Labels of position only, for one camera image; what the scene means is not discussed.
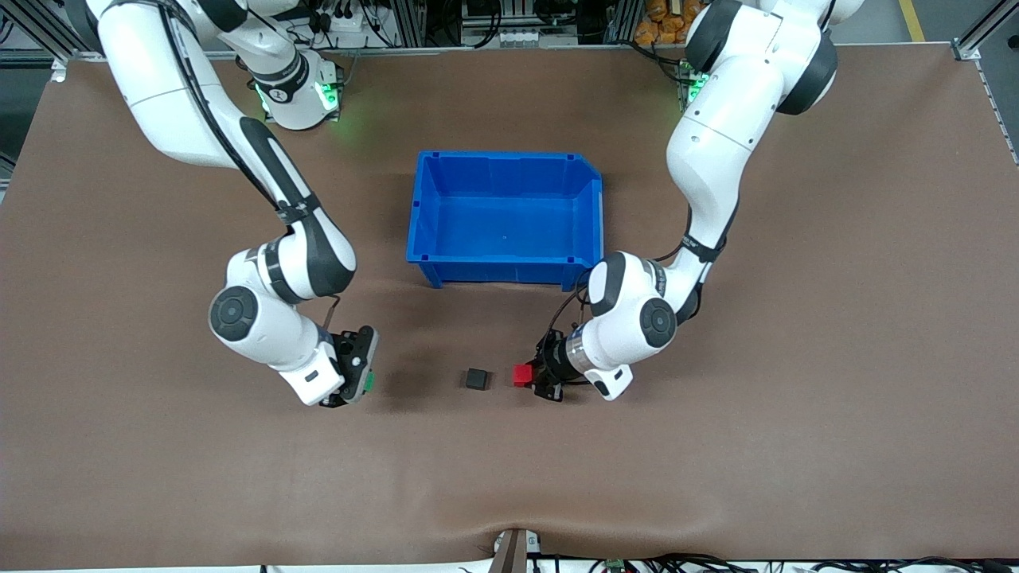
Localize brown table mat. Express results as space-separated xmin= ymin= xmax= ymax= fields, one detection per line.
xmin=0 ymin=44 xmax=1019 ymax=570

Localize blue plastic storage bin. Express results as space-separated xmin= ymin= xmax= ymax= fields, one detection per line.
xmin=406 ymin=150 xmax=607 ymax=292

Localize white power strip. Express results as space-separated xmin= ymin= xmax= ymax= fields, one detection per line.
xmin=306 ymin=12 xmax=379 ymax=49

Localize orange snack bag pile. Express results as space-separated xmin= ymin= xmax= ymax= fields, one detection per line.
xmin=633 ymin=0 xmax=701 ymax=46

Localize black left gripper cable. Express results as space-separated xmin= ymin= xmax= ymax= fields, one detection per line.
xmin=544 ymin=283 xmax=594 ymax=383

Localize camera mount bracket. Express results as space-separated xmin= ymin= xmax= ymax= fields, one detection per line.
xmin=490 ymin=527 xmax=542 ymax=573

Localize aluminium frame rail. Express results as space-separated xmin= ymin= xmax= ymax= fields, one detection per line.
xmin=68 ymin=44 xmax=980 ymax=61

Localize aluminium frame upright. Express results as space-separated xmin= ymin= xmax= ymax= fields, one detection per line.
xmin=609 ymin=0 xmax=644 ymax=45
xmin=390 ymin=0 xmax=427 ymax=47

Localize aluminium frame post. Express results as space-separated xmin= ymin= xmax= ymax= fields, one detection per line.
xmin=951 ymin=8 xmax=1019 ymax=60
xmin=0 ymin=0 xmax=100 ymax=60

